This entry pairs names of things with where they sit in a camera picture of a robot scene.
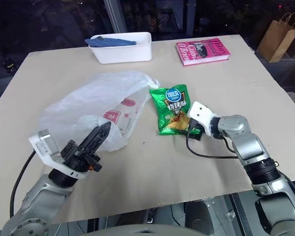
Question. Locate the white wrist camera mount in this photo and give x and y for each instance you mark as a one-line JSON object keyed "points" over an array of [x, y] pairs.
{"points": [[201, 113], [54, 165]]}

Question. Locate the green potato chips bag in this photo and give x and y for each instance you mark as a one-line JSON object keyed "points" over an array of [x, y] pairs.
{"points": [[169, 108]]}

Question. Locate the blue folded cloth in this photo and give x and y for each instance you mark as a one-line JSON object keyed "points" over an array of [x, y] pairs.
{"points": [[113, 42]]}

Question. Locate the white plastic storage bin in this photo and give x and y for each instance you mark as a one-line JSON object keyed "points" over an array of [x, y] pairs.
{"points": [[127, 52]]}

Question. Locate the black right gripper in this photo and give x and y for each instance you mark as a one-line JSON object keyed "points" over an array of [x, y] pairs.
{"points": [[199, 130]]}

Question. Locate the pink hardcover book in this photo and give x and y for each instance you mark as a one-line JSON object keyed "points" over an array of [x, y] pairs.
{"points": [[201, 51]]}

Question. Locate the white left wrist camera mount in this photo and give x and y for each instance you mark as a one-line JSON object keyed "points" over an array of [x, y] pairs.
{"points": [[54, 165]]}

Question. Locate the translucent white plastic bag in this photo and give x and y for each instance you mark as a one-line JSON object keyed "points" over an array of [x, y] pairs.
{"points": [[88, 100]]}

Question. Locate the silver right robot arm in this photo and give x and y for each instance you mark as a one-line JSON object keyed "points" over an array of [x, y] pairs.
{"points": [[248, 145]]}

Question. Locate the grey window frame post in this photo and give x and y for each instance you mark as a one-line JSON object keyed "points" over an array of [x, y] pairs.
{"points": [[115, 14]]}

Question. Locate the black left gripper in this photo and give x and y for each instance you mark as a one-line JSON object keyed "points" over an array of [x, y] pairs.
{"points": [[76, 157]]}

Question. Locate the dark rounded shape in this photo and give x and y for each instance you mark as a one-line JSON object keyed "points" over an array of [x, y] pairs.
{"points": [[199, 214]]}

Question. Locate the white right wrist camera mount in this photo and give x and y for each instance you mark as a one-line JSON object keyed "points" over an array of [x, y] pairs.
{"points": [[201, 113]]}

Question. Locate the brown paper shopping bag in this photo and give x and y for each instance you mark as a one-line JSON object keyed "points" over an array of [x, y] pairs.
{"points": [[277, 39]]}

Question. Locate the silver robot torso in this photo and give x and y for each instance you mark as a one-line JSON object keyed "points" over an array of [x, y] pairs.
{"points": [[147, 231]]}

